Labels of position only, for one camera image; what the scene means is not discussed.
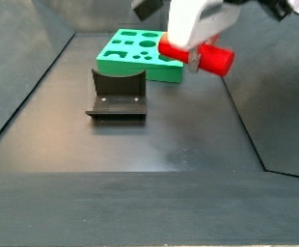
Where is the red cylinder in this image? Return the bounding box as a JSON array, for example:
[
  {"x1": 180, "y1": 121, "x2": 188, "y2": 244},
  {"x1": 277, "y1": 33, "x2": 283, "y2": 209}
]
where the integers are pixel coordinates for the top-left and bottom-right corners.
[{"x1": 157, "y1": 34, "x2": 235, "y2": 76}]

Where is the black curved cradle stand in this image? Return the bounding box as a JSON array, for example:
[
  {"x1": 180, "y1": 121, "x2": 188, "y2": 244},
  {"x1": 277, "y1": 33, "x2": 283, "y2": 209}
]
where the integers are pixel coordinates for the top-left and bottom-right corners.
[{"x1": 85, "y1": 69, "x2": 147, "y2": 118}]

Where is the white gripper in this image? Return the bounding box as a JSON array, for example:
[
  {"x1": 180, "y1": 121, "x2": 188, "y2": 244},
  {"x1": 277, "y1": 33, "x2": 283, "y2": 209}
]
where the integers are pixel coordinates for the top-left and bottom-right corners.
[{"x1": 168, "y1": 0, "x2": 241, "y2": 73}]

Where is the green foam shape-sorter block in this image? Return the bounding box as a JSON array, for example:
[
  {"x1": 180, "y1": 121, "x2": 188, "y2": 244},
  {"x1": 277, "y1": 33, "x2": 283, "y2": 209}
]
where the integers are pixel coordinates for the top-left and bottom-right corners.
[{"x1": 96, "y1": 29, "x2": 183, "y2": 83}]

